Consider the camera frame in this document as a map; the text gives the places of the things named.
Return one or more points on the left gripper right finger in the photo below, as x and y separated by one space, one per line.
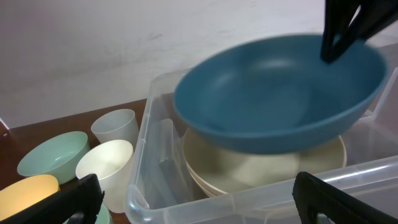
314 197

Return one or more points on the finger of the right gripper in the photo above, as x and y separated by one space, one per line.
347 21

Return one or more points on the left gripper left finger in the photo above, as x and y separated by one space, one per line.
80 202

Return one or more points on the yellow bowl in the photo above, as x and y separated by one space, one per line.
25 193

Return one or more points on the beige plate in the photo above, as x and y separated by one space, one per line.
231 171

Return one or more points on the cream plate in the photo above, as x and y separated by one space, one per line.
208 190

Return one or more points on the blue plate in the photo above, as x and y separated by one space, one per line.
277 95

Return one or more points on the green cup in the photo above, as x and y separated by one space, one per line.
104 216

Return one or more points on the green bowl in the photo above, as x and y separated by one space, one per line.
57 156

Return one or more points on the cream cup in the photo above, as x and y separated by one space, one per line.
111 162

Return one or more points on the grey cup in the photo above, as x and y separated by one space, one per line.
117 124

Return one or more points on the clear plastic storage bin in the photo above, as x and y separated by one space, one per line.
163 189

